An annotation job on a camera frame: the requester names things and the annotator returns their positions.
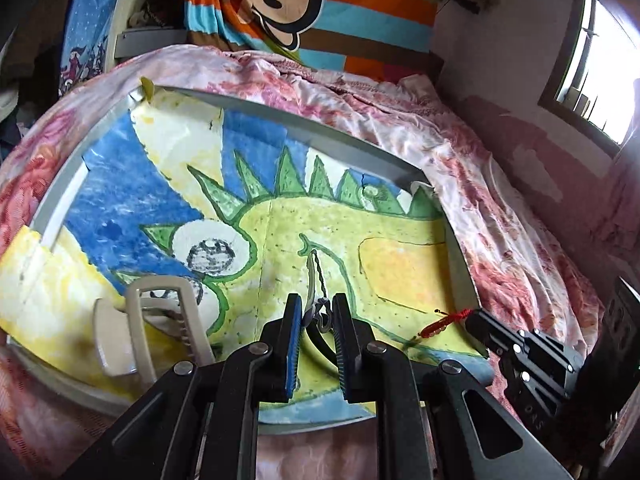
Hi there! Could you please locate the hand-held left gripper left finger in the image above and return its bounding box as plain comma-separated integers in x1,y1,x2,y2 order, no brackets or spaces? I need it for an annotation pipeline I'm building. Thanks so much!
60,292,306,480

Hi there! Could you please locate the painted dinosaur paper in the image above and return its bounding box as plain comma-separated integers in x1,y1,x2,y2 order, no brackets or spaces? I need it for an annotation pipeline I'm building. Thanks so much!
0,87,491,421

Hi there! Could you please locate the barred window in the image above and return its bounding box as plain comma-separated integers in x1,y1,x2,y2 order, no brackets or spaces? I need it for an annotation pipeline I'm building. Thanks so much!
537,0,640,158

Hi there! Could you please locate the grey shelf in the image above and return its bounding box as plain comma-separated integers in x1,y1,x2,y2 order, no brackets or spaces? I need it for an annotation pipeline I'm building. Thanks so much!
114,27,188,59

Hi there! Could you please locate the blue dotted curtain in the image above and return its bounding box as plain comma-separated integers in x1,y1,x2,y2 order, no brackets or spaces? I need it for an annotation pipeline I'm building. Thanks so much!
59,0,132,97

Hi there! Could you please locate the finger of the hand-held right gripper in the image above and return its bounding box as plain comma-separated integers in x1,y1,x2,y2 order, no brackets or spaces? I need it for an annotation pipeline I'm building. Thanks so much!
492,349,574,422
466,308,585,377

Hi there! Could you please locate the beige hair claw clip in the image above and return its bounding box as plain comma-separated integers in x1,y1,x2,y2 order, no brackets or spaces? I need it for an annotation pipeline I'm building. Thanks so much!
92,275,218,393

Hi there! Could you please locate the pink floral bed cover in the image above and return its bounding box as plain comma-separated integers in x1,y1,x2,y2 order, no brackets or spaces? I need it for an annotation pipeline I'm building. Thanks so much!
0,42,621,480

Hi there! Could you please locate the striped monkey blanket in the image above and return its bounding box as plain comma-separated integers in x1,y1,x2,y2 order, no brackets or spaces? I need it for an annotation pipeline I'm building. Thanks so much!
182,0,448,83

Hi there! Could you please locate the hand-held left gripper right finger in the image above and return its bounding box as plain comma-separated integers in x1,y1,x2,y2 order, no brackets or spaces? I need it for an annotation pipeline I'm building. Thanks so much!
332,292,572,480

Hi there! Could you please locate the grey tray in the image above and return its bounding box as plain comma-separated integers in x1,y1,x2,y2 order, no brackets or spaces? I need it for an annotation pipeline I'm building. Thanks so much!
7,80,493,436

